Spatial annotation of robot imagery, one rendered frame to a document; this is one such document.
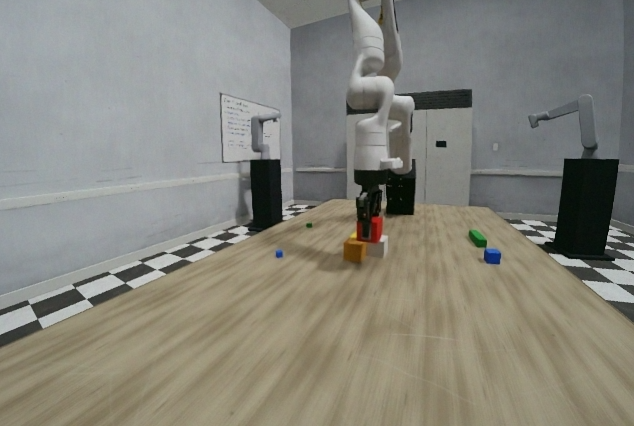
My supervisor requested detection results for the red square block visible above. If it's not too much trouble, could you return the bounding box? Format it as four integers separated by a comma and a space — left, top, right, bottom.
356, 217, 383, 244

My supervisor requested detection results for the blue cube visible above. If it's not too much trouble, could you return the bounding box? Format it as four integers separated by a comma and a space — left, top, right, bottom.
483, 249, 501, 264

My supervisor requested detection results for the green rectangular block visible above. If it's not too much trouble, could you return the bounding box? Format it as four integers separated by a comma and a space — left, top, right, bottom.
469, 230, 487, 248

